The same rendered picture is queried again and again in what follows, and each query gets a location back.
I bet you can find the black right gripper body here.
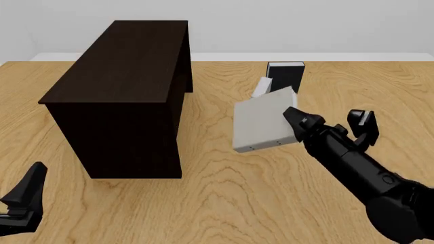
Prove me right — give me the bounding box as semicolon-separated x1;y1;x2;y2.
302;122;351;157

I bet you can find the dark brown wooden cabinet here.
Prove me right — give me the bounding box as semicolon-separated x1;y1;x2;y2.
37;20;194;180

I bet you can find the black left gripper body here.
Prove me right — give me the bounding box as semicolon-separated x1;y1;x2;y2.
0;203;44;237

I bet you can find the black upright book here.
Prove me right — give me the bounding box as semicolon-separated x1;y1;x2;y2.
266;61;306;94

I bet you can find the pale grey book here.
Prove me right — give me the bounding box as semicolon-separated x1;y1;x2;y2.
232;85;300;154

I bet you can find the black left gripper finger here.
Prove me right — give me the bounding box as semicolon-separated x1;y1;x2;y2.
0;161;49;214

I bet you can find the white book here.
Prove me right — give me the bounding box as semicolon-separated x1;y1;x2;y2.
251;77;274;99

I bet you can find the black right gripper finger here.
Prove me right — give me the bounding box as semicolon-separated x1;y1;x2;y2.
282;106;327;144

